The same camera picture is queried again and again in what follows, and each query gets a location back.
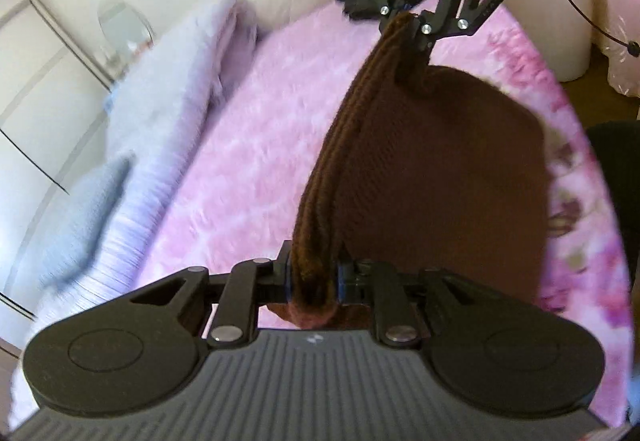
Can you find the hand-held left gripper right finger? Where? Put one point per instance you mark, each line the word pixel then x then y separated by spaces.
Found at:
pixel 341 285

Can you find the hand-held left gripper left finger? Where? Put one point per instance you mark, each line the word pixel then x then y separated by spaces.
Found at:
pixel 288 282

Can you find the brown knitted garment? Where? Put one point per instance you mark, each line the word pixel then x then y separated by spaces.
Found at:
pixel 425 171

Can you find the white plastic bin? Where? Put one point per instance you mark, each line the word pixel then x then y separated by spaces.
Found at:
pixel 555 6

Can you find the pink fluffy blanket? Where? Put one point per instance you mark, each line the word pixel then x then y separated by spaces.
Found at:
pixel 240 161

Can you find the pink plastic bag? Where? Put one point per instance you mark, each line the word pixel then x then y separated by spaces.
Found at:
pixel 622 11

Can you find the grey-blue pillow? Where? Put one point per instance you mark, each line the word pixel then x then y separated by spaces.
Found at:
pixel 82 221

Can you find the lavender folded blanket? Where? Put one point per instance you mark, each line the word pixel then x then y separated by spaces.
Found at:
pixel 165 96

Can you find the dark cloth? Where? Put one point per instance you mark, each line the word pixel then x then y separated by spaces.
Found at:
pixel 617 181

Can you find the small oval mirror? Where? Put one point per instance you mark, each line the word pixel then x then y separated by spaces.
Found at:
pixel 125 28

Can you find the white wardrobe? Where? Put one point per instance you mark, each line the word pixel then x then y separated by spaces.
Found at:
pixel 35 96

